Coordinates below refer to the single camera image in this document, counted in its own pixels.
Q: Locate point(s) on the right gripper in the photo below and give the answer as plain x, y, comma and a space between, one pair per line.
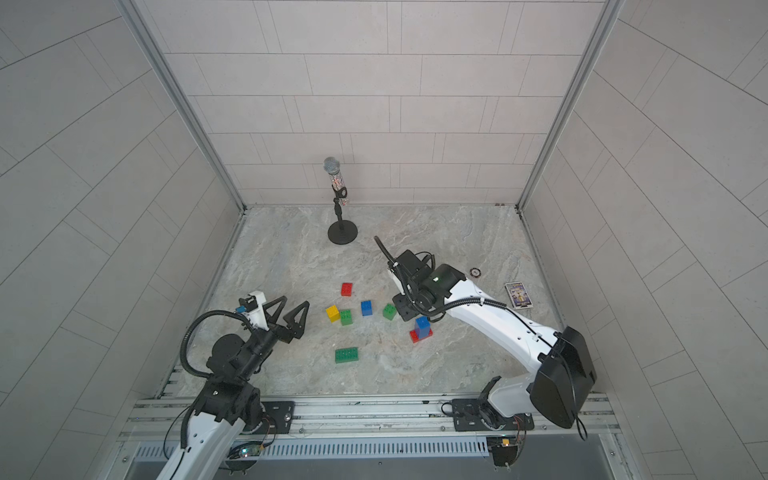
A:
402, 310

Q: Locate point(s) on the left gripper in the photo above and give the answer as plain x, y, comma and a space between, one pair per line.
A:
285, 337

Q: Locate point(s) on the blue small lego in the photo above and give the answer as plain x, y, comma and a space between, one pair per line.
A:
367, 308
422, 328

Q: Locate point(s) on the green small lego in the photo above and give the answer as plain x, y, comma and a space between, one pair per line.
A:
389, 311
346, 318

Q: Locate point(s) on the red long lego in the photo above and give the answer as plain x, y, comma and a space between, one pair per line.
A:
415, 338

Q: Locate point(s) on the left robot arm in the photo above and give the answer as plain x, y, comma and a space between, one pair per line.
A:
228, 405

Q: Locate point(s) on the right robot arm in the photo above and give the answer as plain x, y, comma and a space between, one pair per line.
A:
559, 373

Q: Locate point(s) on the yellow small lego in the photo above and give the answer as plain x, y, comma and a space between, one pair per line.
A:
333, 313

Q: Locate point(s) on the green long lego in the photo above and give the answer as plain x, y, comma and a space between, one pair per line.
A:
346, 355

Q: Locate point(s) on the playing card box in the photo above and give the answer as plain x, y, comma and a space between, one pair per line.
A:
518, 295

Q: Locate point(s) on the black microphone stand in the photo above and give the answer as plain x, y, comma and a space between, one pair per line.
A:
341, 232

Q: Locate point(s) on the left controller board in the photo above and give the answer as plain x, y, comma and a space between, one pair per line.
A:
241, 458

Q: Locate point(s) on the controller board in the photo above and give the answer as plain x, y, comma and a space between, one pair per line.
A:
241, 458
505, 451

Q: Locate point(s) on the glitter microphone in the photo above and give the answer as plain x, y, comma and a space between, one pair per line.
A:
333, 168

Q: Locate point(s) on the right controller board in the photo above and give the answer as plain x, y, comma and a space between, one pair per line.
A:
505, 451

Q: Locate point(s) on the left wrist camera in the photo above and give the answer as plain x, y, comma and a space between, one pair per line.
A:
251, 307

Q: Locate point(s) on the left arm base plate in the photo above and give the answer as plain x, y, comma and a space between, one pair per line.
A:
268, 418

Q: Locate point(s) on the aluminium front rail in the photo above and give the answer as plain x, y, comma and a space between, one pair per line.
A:
345, 416

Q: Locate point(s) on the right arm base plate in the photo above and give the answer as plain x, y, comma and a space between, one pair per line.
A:
470, 415

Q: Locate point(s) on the vented cable duct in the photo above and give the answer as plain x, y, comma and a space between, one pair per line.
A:
369, 448

